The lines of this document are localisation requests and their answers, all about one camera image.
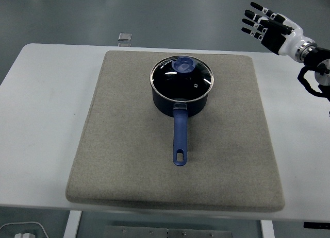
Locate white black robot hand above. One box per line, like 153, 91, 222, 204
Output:
241, 2, 311, 56

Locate glass pot lid blue knob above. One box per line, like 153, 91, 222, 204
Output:
150, 55, 215, 103

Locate white table leg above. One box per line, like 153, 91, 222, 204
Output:
63, 211, 83, 238
260, 219, 275, 238

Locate beige fabric mat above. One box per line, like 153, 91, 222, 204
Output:
65, 50, 286, 213

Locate grey metal plate with screws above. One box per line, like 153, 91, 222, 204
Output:
104, 225, 234, 238

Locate white rounded tray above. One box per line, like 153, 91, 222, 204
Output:
0, 222, 49, 238

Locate dark blue saucepan blue handle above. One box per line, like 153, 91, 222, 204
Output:
150, 67, 215, 167

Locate black flat bracket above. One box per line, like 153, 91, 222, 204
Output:
303, 222, 330, 229

